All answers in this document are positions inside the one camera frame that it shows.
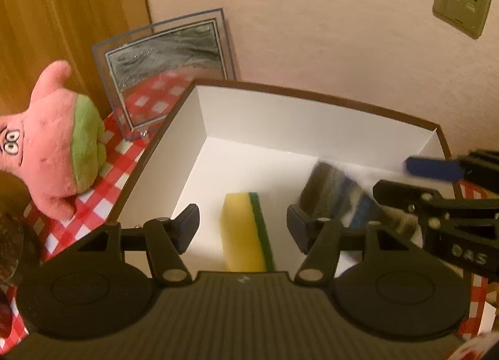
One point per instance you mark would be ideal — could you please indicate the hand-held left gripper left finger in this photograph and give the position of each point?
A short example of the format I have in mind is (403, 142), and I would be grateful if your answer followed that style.
(189, 224)

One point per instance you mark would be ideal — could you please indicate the brown curtain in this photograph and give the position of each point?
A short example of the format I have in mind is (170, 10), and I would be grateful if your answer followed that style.
(58, 13)

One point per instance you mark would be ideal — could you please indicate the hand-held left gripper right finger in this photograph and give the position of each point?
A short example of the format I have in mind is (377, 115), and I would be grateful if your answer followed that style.
(296, 227)

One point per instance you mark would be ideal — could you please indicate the dark object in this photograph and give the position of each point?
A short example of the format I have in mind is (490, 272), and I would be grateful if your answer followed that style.
(11, 243)

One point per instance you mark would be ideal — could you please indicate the red white checkered tablecloth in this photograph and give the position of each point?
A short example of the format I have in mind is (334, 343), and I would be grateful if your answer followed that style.
(113, 173)

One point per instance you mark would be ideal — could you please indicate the pink starfish plush toy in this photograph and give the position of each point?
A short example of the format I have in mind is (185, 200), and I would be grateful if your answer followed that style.
(46, 142)

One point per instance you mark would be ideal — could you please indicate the white cardboard box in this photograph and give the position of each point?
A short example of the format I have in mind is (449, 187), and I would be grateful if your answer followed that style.
(273, 122)

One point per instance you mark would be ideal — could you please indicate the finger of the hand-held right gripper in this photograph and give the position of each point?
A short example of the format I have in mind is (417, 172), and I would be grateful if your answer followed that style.
(405, 193)
(429, 167)

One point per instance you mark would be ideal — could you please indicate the yellow green sponge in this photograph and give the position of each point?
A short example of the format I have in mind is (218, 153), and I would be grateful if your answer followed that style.
(237, 235)

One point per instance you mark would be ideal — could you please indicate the glass picture frame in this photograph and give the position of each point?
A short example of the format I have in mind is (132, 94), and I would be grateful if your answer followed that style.
(163, 56)

